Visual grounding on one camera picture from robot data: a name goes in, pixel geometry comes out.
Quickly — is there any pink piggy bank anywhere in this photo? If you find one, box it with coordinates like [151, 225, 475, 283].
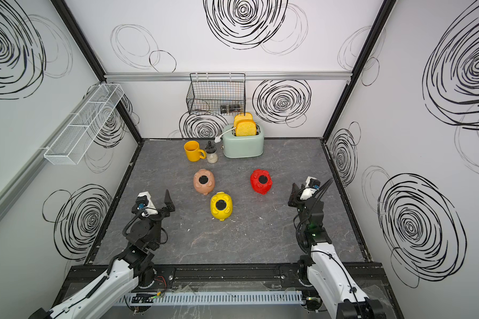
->
[193, 169, 215, 195]

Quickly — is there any black wire basket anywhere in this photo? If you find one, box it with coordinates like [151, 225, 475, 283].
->
[186, 73, 246, 116]

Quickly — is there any red piggy bank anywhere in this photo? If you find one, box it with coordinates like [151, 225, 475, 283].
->
[250, 169, 273, 195]

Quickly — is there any black corner frame post left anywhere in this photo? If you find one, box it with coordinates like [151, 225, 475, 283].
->
[51, 0, 143, 145]

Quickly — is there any black corner frame post right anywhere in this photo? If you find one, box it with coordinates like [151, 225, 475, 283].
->
[323, 0, 396, 142]

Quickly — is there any yellow piggy bank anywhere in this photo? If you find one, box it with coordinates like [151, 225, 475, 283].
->
[210, 191, 234, 221]

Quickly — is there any white wire shelf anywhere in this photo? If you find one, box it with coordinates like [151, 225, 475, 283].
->
[44, 83, 125, 165]

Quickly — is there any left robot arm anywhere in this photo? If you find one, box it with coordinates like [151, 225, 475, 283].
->
[30, 191, 176, 318]

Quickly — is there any yellow toast slice front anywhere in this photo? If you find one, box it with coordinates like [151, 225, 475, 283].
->
[235, 120, 257, 136]

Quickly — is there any yellow ceramic mug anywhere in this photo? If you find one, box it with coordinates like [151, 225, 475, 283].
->
[184, 140, 207, 162]

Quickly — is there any yellow toast slice rear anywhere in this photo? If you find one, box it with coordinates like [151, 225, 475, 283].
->
[234, 112, 253, 127]

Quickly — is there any mint green toaster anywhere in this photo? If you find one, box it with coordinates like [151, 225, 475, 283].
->
[222, 124, 265, 159]

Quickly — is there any dark item in basket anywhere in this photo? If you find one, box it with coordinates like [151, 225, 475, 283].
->
[219, 104, 242, 115]

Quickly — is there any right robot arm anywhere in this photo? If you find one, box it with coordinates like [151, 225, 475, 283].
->
[288, 176, 386, 318]

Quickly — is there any black corner frame post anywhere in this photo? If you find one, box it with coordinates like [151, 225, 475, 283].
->
[323, 0, 396, 142]
[51, 0, 143, 145]

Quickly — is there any yellow toast slice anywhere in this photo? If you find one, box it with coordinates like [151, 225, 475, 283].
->
[234, 112, 253, 127]
[235, 120, 257, 136]

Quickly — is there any black round plug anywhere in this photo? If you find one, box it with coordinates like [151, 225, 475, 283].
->
[215, 199, 227, 211]
[258, 175, 269, 185]
[199, 175, 209, 185]

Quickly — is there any white slotted cable duct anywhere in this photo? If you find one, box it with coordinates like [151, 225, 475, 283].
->
[115, 291, 305, 307]

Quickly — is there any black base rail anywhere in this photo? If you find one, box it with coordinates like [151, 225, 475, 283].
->
[65, 262, 386, 284]

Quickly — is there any glass sugar jar with spoon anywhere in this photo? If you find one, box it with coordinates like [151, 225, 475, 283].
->
[205, 141, 218, 163]

